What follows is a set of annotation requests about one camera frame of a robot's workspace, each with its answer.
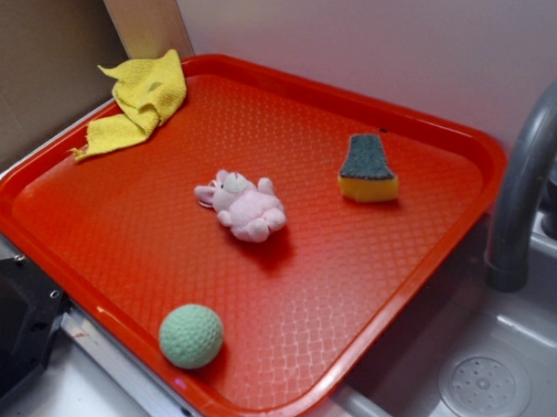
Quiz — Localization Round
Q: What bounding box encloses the red plastic tray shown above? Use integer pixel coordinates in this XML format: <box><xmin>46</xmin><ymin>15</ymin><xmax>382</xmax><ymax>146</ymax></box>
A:
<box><xmin>0</xmin><ymin>55</ymin><xmax>507</xmax><ymax>417</ymax></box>

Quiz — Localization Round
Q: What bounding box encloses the pink plush bunny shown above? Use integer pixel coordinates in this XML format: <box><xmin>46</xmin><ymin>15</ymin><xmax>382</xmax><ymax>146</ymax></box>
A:
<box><xmin>194</xmin><ymin>170</ymin><xmax>287</xmax><ymax>243</ymax></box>

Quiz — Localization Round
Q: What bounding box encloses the grey toy faucet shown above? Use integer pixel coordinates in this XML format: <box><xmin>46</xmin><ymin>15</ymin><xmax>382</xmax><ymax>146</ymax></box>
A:
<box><xmin>484</xmin><ymin>80</ymin><xmax>557</xmax><ymax>293</ymax></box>

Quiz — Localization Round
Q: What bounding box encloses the green dimpled ball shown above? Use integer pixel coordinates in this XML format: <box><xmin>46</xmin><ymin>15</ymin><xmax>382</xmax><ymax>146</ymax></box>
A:
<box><xmin>158</xmin><ymin>305</ymin><xmax>224</xmax><ymax>370</ymax></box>

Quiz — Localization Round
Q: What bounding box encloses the grey toy sink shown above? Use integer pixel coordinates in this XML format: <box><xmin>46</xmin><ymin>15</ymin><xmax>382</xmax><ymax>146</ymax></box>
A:
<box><xmin>333</xmin><ymin>221</ymin><xmax>557</xmax><ymax>417</ymax></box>

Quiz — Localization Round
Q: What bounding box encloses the yellow cloth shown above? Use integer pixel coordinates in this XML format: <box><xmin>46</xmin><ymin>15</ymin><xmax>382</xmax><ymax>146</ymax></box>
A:
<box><xmin>72</xmin><ymin>49</ymin><xmax>187</xmax><ymax>162</ymax></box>

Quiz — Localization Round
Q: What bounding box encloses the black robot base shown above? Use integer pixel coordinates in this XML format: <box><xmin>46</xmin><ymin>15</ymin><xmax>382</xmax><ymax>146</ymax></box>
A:
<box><xmin>0</xmin><ymin>259</ymin><xmax>68</xmax><ymax>409</ymax></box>

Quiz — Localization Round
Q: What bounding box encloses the wooden board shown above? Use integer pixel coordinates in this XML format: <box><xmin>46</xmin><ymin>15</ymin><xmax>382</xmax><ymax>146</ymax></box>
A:
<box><xmin>102</xmin><ymin>0</ymin><xmax>194</xmax><ymax>59</ymax></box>

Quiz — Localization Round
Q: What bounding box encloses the yellow green sponge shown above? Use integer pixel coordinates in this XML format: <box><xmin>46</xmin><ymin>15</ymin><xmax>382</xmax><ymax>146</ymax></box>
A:
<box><xmin>337</xmin><ymin>134</ymin><xmax>400</xmax><ymax>203</ymax></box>

